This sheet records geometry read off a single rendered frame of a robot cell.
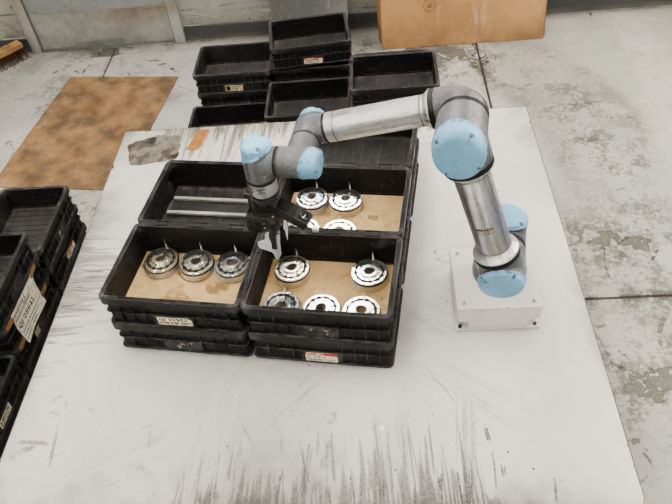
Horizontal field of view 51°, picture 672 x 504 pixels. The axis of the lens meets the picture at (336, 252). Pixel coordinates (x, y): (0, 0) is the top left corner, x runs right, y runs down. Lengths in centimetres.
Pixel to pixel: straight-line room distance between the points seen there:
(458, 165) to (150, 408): 106
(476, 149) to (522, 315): 66
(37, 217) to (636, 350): 252
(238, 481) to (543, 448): 75
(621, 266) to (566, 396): 140
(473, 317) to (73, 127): 307
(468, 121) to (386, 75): 196
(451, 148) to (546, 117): 256
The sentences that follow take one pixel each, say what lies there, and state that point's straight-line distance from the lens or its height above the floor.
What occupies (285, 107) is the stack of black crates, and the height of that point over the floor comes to 38.
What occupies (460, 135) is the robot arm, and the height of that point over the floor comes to 142.
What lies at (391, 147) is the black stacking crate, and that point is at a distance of 244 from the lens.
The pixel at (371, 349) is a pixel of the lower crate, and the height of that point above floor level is 78.
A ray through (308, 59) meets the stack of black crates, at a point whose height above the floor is 53.
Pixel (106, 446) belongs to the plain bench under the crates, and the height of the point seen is 70.
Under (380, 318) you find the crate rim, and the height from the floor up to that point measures 93.
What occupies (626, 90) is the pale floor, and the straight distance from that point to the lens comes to 434.
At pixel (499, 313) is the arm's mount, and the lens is 199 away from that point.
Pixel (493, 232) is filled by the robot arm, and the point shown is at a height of 113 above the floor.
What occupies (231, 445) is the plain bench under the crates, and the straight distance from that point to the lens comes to 189.
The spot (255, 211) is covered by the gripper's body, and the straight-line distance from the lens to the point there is 181.
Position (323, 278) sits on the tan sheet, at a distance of 201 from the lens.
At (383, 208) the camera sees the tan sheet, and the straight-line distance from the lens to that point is 220.
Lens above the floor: 230
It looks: 45 degrees down
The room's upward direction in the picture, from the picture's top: 7 degrees counter-clockwise
